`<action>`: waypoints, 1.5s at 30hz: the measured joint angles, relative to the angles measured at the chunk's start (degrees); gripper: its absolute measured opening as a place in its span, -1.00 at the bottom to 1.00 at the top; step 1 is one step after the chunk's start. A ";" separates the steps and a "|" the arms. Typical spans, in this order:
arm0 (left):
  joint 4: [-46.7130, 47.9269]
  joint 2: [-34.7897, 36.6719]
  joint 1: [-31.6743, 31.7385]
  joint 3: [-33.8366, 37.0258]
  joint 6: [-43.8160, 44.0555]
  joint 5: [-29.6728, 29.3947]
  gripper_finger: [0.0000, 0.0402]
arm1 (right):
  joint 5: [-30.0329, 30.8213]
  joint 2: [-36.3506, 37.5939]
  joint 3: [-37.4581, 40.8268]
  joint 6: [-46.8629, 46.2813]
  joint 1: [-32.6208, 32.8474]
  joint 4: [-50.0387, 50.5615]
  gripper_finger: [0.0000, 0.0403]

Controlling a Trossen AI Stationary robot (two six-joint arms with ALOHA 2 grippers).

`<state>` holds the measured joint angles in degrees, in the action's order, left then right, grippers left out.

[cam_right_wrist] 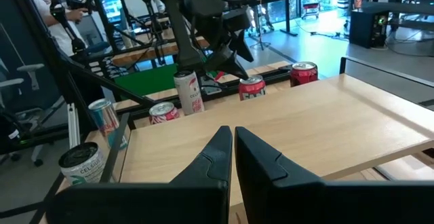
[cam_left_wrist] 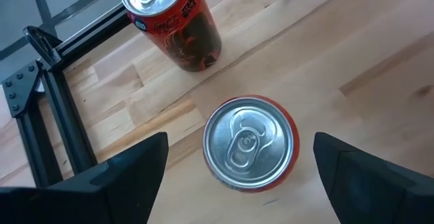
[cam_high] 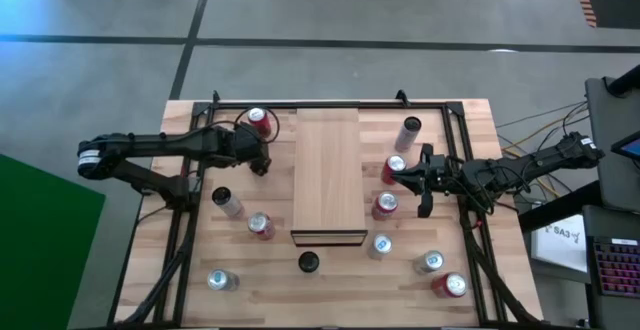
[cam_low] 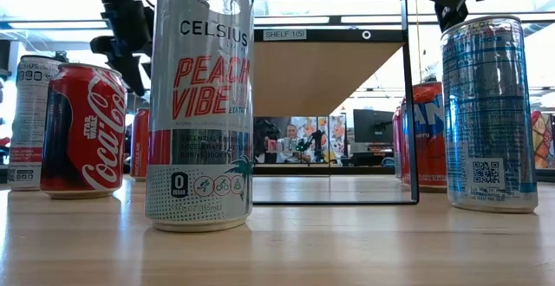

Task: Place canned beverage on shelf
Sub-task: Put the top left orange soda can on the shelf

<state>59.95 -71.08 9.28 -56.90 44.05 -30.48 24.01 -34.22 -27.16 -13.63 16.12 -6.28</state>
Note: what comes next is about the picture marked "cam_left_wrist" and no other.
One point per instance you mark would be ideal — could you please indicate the red Fanta strawberry can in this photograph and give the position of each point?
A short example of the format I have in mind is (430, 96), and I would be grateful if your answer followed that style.
(249, 142)

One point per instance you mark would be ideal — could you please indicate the black aluminium table frame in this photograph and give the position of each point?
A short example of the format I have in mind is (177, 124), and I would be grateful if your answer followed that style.
(68, 122)

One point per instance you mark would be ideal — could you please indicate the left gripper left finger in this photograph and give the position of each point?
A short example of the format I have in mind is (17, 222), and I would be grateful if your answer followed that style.
(118, 190)

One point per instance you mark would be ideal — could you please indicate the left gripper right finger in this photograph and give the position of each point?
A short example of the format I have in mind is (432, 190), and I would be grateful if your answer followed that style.
(373, 193)

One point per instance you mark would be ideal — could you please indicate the black clamp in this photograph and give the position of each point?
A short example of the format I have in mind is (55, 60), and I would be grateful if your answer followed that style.
(40, 42)

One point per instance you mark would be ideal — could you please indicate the red Coca-Cola Star Wars can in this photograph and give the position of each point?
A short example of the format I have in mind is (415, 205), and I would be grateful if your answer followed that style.
(183, 34)

